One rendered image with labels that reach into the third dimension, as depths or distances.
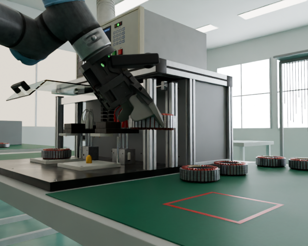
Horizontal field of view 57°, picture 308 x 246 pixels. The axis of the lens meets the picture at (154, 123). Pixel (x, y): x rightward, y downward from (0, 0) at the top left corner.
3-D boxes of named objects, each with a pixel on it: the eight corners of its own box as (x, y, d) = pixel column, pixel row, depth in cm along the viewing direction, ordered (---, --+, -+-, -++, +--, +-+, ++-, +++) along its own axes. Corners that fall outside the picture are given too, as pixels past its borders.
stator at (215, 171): (228, 181, 77) (227, 168, 77) (190, 184, 73) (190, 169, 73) (207, 175, 88) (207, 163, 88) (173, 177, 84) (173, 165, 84)
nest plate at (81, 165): (79, 171, 84) (79, 166, 84) (57, 166, 95) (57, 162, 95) (121, 166, 94) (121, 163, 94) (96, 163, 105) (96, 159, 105)
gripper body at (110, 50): (106, 112, 67) (77, 69, 65) (135, 93, 70) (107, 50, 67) (114, 112, 60) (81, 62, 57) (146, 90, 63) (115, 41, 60)
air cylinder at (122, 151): (124, 164, 100) (124, 149, 100) (111, 163, 106) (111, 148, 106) (135, 163, 104) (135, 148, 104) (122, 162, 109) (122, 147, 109)
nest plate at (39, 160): (45, 164, 101) (45, 160, 102) (29, 161, 112) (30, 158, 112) (83, 161, 112) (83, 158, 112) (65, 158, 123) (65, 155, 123)
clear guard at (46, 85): (29, 95, 93) (29, 77, 93) (5, 101, 110) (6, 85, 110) (111, 102, 115) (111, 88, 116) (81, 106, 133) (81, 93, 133)
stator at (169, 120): (136, 129, 60) (136, 112, 60) (123, 129, 71) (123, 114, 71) (184, 130, 64) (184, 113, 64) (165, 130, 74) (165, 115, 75)
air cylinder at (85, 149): (88, 159, 118) (88, 146, 118) (78, 158, 123) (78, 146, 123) (98, 159, 121) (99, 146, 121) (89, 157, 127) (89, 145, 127)
